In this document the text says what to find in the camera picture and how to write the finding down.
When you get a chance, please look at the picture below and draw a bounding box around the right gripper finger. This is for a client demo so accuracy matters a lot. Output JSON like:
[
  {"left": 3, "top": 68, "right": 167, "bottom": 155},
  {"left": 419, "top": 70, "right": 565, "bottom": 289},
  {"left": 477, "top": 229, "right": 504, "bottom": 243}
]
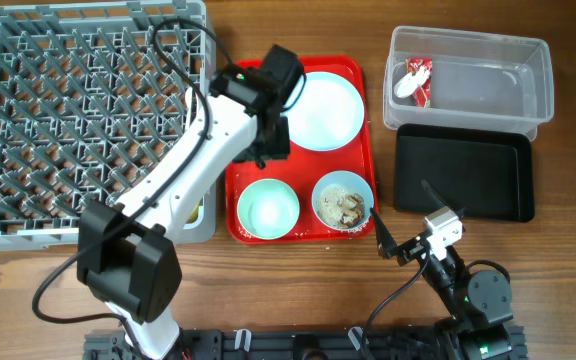
[
  {"left": 370, "top": 208, "right": 398, "bottom": 259},
  {"left": 421, "top": 179, "right": 464, "bottom": 218}
]

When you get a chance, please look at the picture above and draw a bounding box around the green bowl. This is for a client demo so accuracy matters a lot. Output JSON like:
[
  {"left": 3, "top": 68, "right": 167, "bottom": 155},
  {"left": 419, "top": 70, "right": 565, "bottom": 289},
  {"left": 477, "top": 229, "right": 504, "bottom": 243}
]
[{"left": 236, "top": 178, "right": 300, "bottom": 240}]

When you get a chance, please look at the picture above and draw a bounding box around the red snack wrapper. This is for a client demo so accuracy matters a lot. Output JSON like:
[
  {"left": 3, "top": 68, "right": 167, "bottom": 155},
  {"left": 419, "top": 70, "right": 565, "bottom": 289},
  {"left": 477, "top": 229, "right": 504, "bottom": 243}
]
[{"left": 406, "top": 58, "right": 433, "bottom": 108}]

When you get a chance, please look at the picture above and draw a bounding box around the white napkin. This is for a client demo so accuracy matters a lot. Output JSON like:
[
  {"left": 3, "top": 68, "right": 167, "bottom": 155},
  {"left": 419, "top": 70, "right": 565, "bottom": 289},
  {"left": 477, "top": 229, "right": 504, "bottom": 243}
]
[{"left": 394, "top": 66, "right": 431, "bottom": 98}]

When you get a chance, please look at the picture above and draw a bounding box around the yellow cup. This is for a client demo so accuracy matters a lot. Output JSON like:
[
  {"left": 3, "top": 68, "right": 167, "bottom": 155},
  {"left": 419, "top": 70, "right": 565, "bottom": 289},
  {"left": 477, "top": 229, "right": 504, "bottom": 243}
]
[{"left": 186, "top": 200, "right": 203, "bottom": 224}]

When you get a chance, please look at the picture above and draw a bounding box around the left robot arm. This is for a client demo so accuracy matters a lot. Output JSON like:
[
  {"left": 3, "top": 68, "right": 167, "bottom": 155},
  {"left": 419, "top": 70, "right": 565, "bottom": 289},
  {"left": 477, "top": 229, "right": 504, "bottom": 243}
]
[{"left": 77, "top": 64, "right": 305, "bottom": 359}]

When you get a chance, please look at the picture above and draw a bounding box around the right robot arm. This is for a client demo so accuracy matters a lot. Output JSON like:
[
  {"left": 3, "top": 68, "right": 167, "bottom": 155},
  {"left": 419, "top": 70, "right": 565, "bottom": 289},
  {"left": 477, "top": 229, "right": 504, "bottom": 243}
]
[{"left": 359, "top": 180, "right": 514, "bottom": 359}]

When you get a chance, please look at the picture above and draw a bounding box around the grey dishwasher rack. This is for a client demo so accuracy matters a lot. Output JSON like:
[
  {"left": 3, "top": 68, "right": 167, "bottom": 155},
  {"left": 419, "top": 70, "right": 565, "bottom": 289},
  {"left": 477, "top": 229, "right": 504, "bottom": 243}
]
[{"left": 0, "top": 0, "right": 216, "bottom": 251}]

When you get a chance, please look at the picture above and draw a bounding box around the black tray bin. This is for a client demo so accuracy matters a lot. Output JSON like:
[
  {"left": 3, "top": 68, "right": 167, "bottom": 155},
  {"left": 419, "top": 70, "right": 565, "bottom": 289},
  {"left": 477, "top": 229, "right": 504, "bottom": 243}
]
[{"left": 394, "top": 124, "right": 535, "bottom": 223}]

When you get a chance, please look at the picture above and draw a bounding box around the light blue plate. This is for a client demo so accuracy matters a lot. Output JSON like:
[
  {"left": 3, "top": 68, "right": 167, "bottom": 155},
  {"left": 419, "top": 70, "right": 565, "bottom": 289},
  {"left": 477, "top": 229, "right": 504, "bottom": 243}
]
[{"left": 284, "top": 71, "right": 365, "bottom": 152}]

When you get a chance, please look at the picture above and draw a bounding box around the blue bowl with food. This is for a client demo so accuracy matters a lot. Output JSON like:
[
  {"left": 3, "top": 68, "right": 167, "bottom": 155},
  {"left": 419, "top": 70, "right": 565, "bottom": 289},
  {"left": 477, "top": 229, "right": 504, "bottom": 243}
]
[{"left": 311, "top": 170, "right": 376, "bottom": 233}]

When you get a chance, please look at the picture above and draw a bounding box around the red plastic tray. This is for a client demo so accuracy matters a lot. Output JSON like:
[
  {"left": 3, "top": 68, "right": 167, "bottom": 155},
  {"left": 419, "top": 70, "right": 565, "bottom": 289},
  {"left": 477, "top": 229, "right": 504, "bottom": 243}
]
[{"left": 225, "top": 55, "right": 377, "bottom": 245}]

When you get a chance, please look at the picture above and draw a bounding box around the clear plastic bin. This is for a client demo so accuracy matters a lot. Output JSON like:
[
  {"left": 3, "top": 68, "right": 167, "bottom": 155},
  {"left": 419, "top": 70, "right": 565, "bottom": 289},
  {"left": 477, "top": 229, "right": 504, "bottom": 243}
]
[{"left": 382, "top": 26, "right": 555, "bottom": 141}]

